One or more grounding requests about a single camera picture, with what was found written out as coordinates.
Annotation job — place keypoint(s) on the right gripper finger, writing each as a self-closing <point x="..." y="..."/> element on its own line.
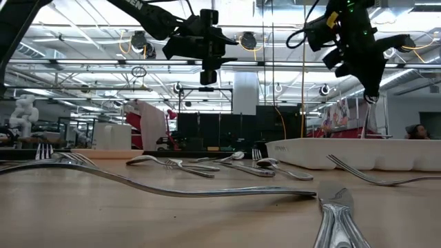
<point x="367" y="82"/>
<point x="379" y="79"/>

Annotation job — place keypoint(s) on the white plastic cutlery tray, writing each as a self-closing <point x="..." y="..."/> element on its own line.
<point x="344" y="153"/>

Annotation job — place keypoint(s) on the silver fork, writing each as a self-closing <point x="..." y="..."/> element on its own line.
<point x="196" y="172"/>
<point x="172" y="192"/>
<point x="372" y="180"/>
<point x="256" y="154"/>
<point x="43" y="151"/>

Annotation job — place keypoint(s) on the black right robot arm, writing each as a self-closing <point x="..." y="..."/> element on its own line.
<point x="355" y="17"/>

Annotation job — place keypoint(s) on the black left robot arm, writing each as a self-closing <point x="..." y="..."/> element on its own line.
<point x="151" y="15"/>

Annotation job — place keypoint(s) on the white column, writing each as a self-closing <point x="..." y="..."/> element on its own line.
<point x="245" y="93"/>

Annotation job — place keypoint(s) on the yellow tag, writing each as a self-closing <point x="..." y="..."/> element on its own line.
<point x="332" y="19"/>

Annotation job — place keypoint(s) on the red storage bins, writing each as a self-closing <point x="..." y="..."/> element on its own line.
<point x="348" y="132"/>

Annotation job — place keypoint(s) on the person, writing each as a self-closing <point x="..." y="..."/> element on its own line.
<point x="417" y="132"/>

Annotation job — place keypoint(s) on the black partition panels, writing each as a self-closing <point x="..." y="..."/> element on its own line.
<point x="241" y="127"/>

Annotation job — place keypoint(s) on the red lamp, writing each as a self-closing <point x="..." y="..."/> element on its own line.
<point x="171" y="114"/>

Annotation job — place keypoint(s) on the white sheet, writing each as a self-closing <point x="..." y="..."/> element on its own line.
<point x="151" y="125"/>

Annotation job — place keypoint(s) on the red cabinet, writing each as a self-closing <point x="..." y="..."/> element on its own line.
<point x="132" y="124"/>

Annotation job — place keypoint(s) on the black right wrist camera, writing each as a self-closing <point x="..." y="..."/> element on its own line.
<point x="318" y="32"/>

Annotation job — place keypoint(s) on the black overhead rig frame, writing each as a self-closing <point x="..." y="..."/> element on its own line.
<point x="103" y="62"/>

